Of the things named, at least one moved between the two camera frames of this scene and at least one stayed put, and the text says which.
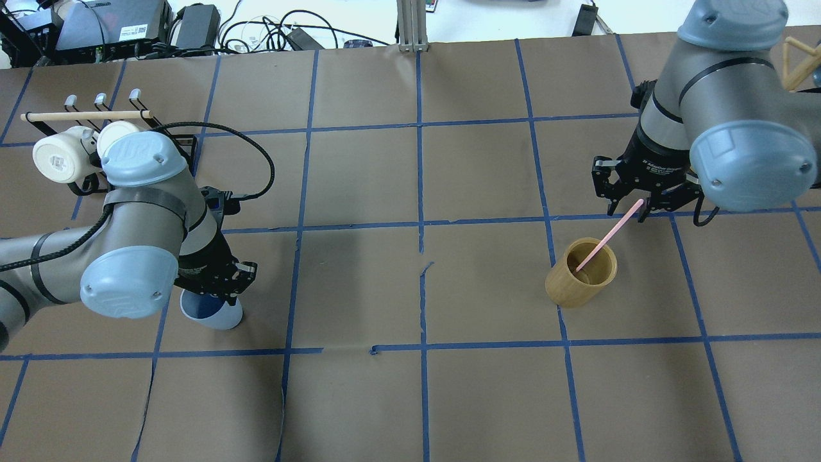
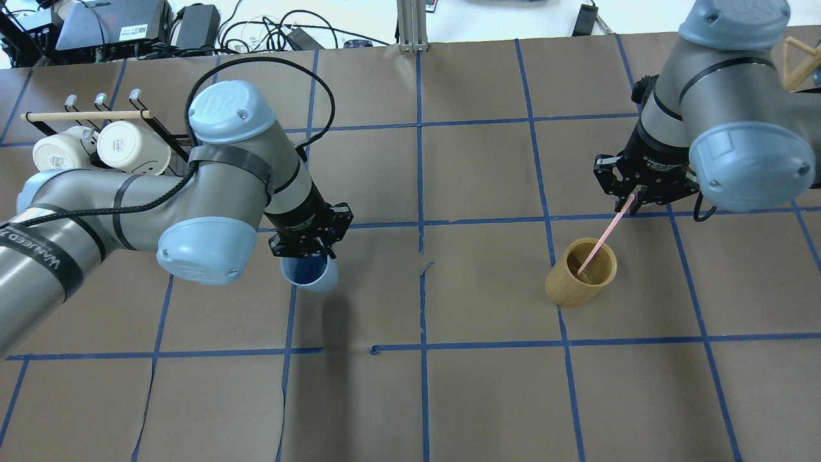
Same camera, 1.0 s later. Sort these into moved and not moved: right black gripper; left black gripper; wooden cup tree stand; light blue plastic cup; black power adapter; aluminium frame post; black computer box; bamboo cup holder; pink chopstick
Moved: light blue plastic cup; pink chopstick; left black gripper
Not moved: wooden cup tree stand; black computer box; bamboo cup holder; black power adapter; right black gripper; aluminium frame post
